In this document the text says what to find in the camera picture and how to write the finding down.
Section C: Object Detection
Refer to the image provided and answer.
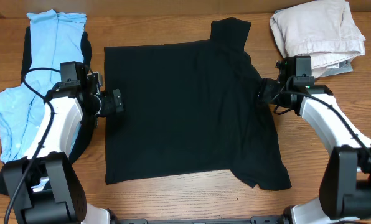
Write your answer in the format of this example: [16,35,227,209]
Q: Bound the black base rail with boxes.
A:
[111,215,293,224]

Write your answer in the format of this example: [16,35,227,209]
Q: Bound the black t-shirt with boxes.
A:
[105,18,291,190]

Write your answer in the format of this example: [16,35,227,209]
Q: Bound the folded beige trousers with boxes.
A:
[270,0,365,78]

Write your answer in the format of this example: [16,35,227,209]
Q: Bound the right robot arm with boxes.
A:
[251,56,371,224]

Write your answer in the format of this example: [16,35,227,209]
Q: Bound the black garment under pile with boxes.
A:
[0,27,97,196]

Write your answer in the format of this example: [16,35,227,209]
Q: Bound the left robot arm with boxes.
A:
[2,61,124,224]

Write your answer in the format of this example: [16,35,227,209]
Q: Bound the light blue shirt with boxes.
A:
[0,9,87,162]

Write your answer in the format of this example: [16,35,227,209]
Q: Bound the folded grey garment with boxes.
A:
[321,60,353,77]

